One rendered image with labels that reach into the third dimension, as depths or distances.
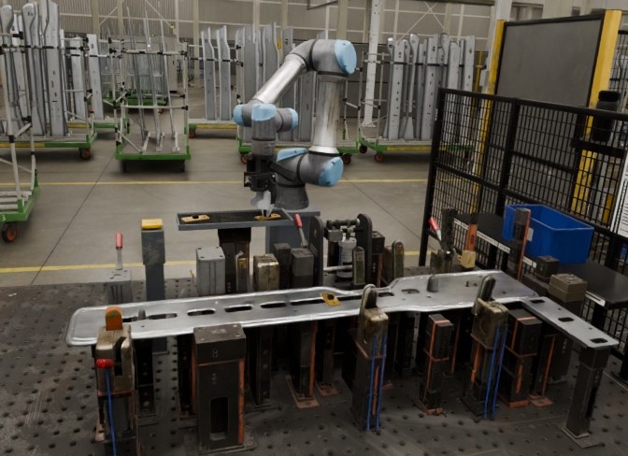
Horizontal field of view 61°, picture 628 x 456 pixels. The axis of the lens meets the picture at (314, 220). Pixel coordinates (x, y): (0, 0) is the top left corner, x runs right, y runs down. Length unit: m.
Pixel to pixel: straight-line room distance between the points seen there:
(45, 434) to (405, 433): 0.96
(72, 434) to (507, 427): 1.20
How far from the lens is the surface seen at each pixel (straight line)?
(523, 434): 1.71
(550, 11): 9.34
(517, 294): 1.80
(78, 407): 1.74
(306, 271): 1.71
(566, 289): 1.81
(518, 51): 4.37
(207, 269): 1.59
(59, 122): 9.04
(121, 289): 1.61
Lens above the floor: 1.69
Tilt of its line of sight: 17 degrees down
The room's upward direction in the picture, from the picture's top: 3 degrees clockwise
